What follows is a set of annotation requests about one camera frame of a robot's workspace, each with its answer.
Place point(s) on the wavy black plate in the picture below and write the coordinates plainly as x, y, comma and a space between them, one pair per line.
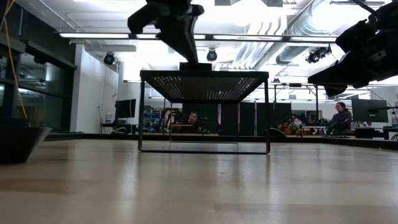
18, 146

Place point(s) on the silver ventilation duct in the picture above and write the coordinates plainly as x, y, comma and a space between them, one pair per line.
289, 53

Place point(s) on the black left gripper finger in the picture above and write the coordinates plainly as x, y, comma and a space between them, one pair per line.
185, 31
172, 42

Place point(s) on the small potted plant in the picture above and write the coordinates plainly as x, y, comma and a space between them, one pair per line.
294, 127

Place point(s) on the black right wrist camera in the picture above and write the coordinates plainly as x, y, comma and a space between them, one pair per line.
357, 33

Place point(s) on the black computer monitor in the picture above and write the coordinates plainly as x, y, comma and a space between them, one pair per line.
370, 110
126, 108

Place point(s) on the black aluminium table frame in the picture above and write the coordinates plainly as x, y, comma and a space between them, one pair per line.
373, 142

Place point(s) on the black perforated metal rack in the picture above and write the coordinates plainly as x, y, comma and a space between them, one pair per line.
205, 74

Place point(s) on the black track light cluster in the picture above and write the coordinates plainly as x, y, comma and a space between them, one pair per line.
317, 53

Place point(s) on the black metal gantry frame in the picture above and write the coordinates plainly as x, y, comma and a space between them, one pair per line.
316, 102

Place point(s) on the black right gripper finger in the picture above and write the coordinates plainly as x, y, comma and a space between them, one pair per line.
332, 74
334, 90

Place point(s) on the white plastic jug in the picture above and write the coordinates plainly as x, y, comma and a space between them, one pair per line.
108, 117

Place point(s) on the person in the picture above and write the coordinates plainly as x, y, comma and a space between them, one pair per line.
287, 124
341, 119
192, 119

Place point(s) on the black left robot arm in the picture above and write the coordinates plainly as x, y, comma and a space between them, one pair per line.
169, 1

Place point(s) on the long linear ceiling light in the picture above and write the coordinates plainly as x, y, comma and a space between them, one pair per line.
93, 36

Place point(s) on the black partition screen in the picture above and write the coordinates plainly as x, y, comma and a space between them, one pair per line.
248, 118

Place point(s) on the black ceiling spot lamp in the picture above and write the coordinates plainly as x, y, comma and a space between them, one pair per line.
211, 55
109, 58

